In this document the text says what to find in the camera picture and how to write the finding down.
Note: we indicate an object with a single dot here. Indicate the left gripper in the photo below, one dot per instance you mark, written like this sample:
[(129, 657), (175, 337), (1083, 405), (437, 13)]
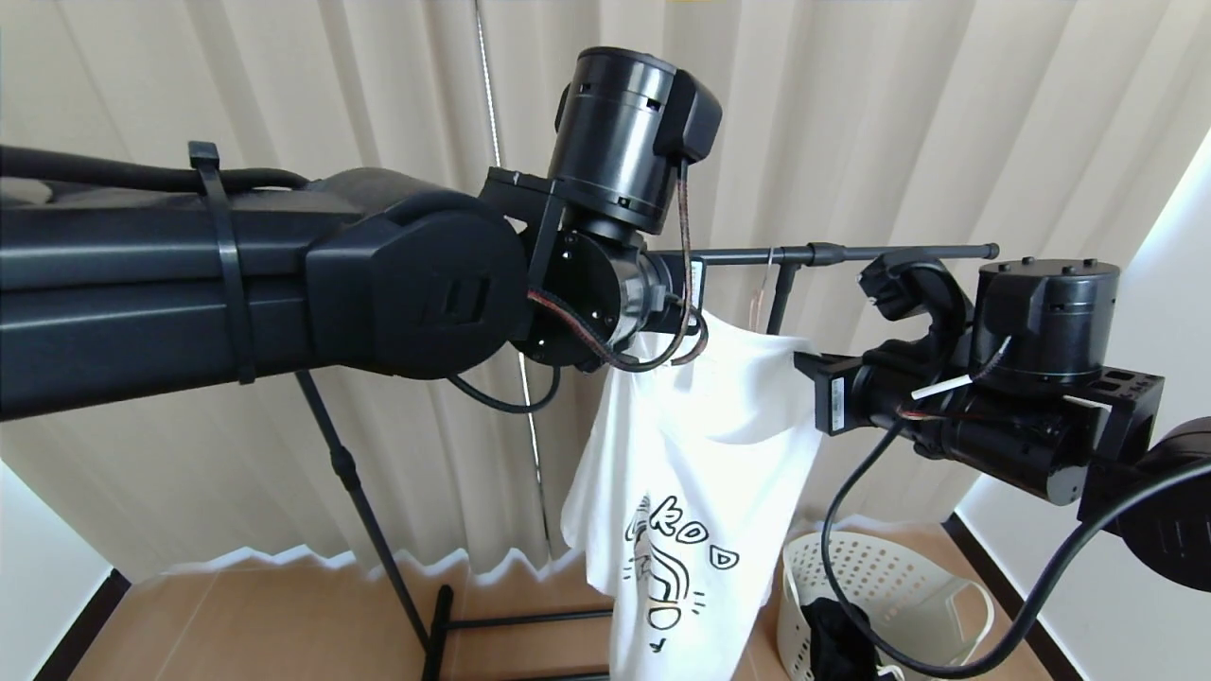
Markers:
[(577, 303)]

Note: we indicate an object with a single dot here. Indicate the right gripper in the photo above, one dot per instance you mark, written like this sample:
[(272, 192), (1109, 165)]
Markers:
[(993, 435)]

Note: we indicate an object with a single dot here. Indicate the white printed T-shirt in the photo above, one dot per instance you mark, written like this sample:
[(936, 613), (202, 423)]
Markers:
[(681, 454)]

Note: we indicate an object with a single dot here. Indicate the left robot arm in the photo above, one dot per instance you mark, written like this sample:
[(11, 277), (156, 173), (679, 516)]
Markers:
[(142, 284)]

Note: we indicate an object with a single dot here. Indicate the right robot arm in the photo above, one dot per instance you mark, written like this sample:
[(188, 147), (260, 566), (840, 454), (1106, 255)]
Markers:
[(1041, 322)]

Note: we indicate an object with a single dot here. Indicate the white laundry basket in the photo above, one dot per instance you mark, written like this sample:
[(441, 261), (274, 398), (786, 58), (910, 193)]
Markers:
[(932, 596)]

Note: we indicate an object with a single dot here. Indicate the pink clothes hanger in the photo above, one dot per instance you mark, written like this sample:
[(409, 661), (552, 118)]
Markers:
[(757, 307)]

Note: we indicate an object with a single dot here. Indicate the black clothes rack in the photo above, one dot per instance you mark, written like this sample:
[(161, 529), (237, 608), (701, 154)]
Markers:
[(899, 253)]

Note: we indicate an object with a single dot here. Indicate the black garment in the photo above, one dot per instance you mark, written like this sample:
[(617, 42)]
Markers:
[(833, 634)]

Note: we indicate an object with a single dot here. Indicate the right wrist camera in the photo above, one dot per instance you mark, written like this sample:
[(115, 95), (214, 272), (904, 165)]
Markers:
[(908, 279)]

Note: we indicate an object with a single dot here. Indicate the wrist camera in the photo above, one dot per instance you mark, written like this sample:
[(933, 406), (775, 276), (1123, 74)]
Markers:
[(691, 113), (908, 279)]

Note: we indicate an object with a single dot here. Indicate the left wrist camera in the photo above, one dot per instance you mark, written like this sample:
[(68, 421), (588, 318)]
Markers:
[(691, 113)]

